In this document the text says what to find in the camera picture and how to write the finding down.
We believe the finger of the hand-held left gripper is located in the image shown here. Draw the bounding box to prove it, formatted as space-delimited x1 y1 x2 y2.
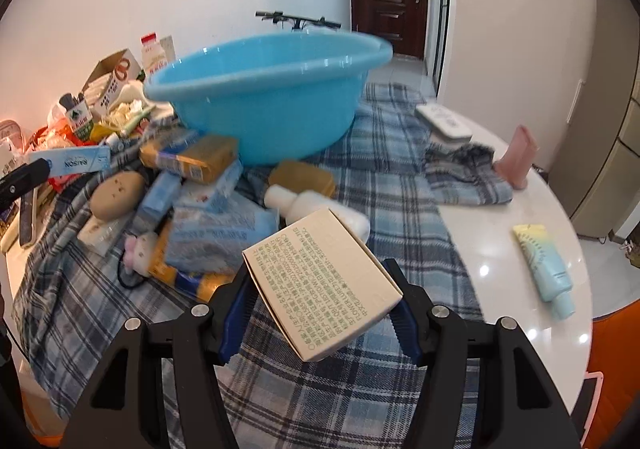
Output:
0 158 52 210

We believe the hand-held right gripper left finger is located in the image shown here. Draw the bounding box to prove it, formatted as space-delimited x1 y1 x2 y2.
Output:
60 261 258 449

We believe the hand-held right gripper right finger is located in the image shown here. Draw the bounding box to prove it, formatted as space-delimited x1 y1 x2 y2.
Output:
382 259 576 449

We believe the cream printed cardboard box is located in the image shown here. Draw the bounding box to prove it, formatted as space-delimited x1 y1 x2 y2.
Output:
242 207 403 362

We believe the white blue packet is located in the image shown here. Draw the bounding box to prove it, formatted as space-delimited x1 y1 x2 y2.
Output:
177 160 244 210

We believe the small blue packet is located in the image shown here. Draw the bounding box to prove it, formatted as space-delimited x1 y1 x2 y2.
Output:
136 173 182 225

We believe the blue plastic basin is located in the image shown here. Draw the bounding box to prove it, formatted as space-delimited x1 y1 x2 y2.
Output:
143 28 393 166

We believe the green label container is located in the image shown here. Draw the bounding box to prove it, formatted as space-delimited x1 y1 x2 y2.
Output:
59 93 96 142

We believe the pink floral bag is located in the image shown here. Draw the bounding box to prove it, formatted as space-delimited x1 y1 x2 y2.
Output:
0 119 23 150

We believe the red snack packet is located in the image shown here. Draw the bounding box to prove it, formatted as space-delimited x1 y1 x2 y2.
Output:
27 125 71 150

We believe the white blue toothpaste box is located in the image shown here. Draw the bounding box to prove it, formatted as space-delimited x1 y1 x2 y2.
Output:
27 145 112 180

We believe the blue tissue packet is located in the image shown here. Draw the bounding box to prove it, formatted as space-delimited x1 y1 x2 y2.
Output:
165 203 279 276

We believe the white square packet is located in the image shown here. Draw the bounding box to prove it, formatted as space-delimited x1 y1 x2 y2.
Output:
76 215 126 257

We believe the yellow snack packet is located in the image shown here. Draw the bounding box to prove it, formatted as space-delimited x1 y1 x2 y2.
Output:
149 229 236 302

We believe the tan potato plush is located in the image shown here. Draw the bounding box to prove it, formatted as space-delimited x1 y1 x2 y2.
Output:
89 170 147 221

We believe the blue plaid cloth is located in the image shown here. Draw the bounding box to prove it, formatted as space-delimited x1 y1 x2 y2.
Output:
12 81 513 449

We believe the white lotion bottle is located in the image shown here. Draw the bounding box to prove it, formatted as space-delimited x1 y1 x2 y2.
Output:
264 184 371 242

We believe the pastel cream tube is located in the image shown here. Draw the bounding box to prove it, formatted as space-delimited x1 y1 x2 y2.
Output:
512 224 577 321

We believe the open cardboard box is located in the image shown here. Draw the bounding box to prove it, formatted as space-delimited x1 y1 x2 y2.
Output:
81 49 143 102

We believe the yellow wrapped soap bar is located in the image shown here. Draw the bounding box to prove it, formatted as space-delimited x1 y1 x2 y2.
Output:
139 133 239 184

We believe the white milk bottle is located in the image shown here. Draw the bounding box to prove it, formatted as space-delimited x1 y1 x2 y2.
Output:
140 31 168 74

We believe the pink cup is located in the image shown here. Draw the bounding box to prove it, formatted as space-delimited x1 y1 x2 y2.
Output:
492 125 540 190

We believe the orange chair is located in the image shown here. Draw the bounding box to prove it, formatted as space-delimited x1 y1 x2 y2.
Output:
582 296 640 430

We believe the beige refrigerator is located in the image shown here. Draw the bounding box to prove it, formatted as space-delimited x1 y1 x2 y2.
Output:
570 0 640 242

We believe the black bicycle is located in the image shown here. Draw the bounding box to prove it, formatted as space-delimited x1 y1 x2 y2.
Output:
255 11 342 32

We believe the black framed glass door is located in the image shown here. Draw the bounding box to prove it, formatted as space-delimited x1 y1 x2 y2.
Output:
432 0 456 84

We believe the pink cat hair tie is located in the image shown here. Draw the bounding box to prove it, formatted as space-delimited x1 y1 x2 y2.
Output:
117 233 160 290

